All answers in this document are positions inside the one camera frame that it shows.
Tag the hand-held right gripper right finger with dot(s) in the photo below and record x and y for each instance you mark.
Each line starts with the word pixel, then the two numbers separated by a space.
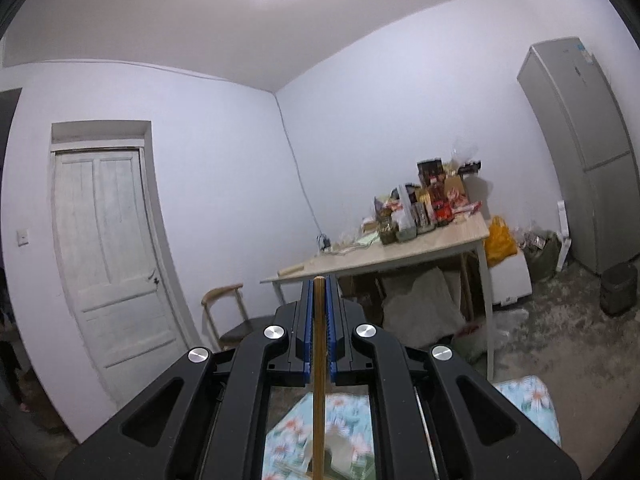
pixel 331 330

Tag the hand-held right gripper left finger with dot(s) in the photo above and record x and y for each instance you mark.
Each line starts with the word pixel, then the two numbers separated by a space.
pixel 308 330

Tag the wooden chopstick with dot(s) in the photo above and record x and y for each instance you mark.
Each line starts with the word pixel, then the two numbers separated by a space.
pixel 318 410

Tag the wooden rolling pin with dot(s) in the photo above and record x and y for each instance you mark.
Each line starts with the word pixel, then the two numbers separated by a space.
pixel 291 269

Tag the wooden chair with dark seat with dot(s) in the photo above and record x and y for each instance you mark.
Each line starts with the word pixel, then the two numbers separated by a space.
pixel 235 332

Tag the black power adapter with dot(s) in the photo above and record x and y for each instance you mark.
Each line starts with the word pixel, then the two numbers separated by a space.
pixel 324 243

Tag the white sack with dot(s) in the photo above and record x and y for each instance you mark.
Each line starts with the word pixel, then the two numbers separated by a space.
pixel 420 305

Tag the light wooden desk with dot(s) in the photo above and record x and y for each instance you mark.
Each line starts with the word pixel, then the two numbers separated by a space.
pixel 400 255

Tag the clear plastic bag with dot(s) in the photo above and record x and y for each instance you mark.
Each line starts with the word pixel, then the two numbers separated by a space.
pixel 480 335

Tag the pile of food packages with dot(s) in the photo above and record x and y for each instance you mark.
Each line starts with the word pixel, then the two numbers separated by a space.
pixel 425 200

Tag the white appliance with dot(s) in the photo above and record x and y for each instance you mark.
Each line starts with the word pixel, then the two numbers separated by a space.
pixel 510 280

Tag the yellow plastic bag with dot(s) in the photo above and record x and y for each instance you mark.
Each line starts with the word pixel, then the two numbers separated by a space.
pixel 500 242

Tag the white panelled door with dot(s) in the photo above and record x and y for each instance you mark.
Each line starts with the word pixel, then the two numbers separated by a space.
pixel 112 270

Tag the floral blue blanket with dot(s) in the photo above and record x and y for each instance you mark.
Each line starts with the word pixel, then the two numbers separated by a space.
pixel 530 405

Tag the grey-green bag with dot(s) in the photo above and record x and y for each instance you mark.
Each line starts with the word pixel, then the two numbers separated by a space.
pixel 542 257

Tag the dark metal bucket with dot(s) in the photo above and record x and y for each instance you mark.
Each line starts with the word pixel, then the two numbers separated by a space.
pixel 620 290

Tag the grey refrigerator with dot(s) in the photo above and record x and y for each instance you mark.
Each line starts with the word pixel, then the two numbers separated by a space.
pixel 590 160

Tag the wall light switch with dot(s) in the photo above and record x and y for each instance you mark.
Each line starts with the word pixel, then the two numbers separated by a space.
pixel 23 237

